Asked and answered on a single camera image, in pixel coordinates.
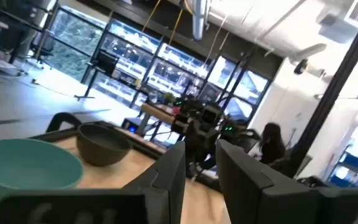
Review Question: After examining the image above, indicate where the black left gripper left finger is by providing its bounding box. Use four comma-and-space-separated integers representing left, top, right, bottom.
122, 141, 186, 224

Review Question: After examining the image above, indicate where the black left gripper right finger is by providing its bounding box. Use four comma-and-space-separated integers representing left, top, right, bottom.
215, 139, 321, 224

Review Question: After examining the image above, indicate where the teal bowl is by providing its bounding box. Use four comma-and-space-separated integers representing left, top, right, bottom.
0, 138, 84, 210

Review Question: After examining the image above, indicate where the small green plant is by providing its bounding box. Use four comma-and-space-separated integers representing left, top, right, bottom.
163, 92, 177, 105

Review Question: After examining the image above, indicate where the wooden side table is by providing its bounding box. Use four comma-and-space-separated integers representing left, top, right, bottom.
139, 102, 181, 139

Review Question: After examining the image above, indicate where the person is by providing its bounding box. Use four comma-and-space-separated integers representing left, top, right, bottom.
247, 121, 288, 166

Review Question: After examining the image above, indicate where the black keyboard at table edge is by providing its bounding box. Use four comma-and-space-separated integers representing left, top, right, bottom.
121, 117, 143, 135

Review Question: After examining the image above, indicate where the dark grey bowl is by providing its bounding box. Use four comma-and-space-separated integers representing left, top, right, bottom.
76, 123, 133, 167

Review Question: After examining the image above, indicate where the black desk monitor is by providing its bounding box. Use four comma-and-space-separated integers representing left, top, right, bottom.
96, 49, 119, 76

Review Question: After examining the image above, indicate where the blue storage cart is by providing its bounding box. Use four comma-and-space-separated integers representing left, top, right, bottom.
327, 143, 358, 188

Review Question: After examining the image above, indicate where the black standing desk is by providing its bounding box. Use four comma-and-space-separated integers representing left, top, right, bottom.
74, 60, 151, 102

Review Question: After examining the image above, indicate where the black structural column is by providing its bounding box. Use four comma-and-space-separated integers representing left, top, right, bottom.
286, 0, 358, 180

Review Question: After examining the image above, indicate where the black office chair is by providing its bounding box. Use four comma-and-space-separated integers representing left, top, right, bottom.
29, 30, 56, 70

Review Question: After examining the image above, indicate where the white ceiling air vent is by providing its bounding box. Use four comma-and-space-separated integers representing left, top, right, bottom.
343, 0, 358, 29

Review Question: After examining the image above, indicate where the black window frame wall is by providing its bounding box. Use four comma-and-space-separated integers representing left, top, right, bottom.
41, 4, 273, 126

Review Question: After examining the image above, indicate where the yellow hanging cable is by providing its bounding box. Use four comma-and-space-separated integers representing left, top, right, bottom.
168, 8, 185, 46
140, 0, 162, 33

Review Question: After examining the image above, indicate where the silver ceiling duct pipe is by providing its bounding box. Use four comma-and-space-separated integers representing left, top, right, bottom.
191, 0, 210, 42

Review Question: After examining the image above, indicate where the ceiling security camera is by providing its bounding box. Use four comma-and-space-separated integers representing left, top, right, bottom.
293, 58, 309, 76

